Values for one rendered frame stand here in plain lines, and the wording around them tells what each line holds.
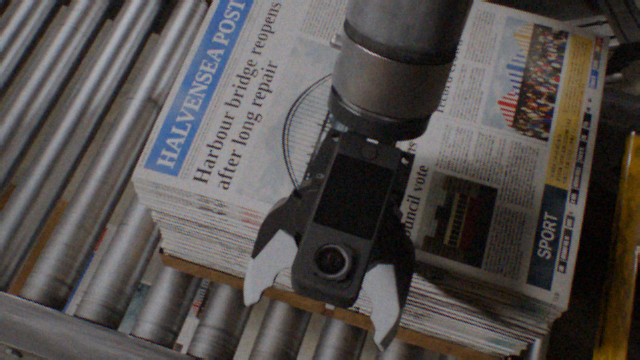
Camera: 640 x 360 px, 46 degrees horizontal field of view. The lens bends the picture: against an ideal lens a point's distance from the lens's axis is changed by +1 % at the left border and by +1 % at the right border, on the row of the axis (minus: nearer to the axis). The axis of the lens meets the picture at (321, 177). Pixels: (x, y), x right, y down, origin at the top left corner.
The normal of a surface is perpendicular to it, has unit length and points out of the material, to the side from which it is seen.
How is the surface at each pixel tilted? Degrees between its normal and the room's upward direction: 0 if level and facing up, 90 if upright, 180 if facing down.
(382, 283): 60
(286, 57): 3
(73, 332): 0
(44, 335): 0
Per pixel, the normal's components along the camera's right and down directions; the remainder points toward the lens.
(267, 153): 0.09, -0.45
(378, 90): -0.31, 0.46
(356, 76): -0.69, 0.26
